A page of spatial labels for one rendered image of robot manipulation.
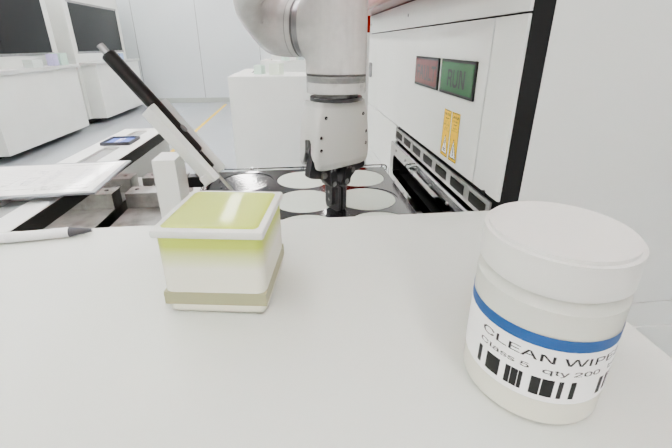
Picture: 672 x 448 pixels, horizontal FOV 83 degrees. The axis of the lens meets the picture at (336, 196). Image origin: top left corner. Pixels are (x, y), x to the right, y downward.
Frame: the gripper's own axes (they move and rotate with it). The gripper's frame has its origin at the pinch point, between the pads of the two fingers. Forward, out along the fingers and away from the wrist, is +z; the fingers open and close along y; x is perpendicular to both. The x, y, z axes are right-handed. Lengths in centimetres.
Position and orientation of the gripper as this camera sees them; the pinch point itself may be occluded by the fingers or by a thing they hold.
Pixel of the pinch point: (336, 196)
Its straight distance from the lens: 60.3
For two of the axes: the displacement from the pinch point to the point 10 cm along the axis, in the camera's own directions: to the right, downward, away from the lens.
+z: 0.0, 9.3, 3.7
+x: 6.1, 3.0, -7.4
